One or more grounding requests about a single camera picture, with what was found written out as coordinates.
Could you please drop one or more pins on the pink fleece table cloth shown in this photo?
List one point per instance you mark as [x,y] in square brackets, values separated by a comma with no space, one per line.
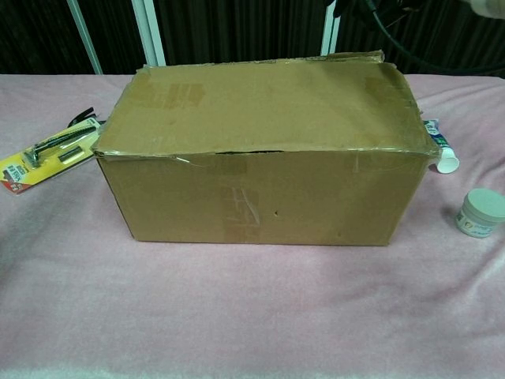
[244,316]

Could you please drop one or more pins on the black pleated curtain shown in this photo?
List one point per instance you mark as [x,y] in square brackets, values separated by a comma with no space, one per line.
[244,27]

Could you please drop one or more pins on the brown cardboard box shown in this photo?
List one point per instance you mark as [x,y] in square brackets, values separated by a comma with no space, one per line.
[260,197]

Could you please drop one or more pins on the yellow razor blister pack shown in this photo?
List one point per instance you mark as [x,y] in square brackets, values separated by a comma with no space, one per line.
[47,152]

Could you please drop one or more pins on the thin white frame post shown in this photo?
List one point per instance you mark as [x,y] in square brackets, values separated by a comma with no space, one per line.
[84,37]

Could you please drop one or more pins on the wide white frame post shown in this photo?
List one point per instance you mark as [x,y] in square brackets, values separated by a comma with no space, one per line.
[150,31]
[331,31]

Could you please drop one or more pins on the small white cream jar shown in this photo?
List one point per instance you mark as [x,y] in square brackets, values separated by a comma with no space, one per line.
[479,215]

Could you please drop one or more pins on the blue grey right robot arm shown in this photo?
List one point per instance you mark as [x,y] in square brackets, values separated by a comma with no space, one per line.
[491,7]

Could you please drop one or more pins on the white blue toothpaste tube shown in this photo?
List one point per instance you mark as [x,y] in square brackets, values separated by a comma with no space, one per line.
[446,156]

